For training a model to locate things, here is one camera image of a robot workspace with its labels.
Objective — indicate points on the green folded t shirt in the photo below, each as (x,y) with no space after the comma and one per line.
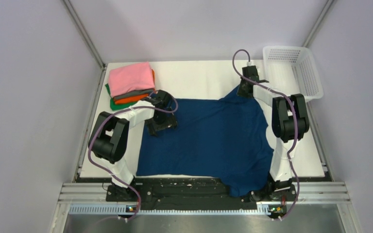
(115,107)

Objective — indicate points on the grey folded t shirt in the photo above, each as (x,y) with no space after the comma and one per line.
(132,96)

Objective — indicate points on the white plastic basket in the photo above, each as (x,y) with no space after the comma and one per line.
(292,70)

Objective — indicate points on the blue t shirt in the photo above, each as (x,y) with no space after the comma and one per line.
(223,138)

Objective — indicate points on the white cable duct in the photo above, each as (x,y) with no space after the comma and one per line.
(129,210)

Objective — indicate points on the left aluminium frame post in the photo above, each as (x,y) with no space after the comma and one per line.
(83,32)

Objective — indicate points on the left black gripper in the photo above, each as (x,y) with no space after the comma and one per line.
(169,122)

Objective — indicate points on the pink folded t shirt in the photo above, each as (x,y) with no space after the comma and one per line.
(129,78)

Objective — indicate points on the aluminium frame post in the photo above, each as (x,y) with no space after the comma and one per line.
(319,22)
(83,32)

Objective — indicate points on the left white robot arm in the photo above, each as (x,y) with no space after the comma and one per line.
(109,139)

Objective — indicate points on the orange folded t shirt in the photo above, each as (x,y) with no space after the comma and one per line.
(131,83)

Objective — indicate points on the right aluminium frame post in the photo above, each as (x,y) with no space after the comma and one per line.
(319,22)

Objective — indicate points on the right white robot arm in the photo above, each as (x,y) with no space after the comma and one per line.
(289,123)

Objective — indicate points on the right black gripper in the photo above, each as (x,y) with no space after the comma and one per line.
(239,92)

